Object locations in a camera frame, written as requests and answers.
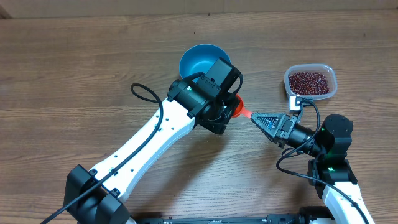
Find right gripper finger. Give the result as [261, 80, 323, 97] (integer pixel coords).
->
[256, 123, 278, 144]
[251, 113, 286, 128]

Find red measuring scoop blue handle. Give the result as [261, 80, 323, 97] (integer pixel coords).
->
[232, 95, 254, 121]

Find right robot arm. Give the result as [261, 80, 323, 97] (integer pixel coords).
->
[251, 113, 374, 223]

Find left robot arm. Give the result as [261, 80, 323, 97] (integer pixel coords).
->
[63, 58, 243, 223]

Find blue bowl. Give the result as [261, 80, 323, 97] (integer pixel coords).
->
[179, 44, 232, 85]

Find red beans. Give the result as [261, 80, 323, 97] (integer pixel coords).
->
[288, 72, 330, 95]

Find clear plastic container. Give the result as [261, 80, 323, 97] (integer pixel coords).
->
[284, 63, 338, 101]

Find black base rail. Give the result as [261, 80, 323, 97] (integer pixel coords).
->
[133, 205, 336, 224]

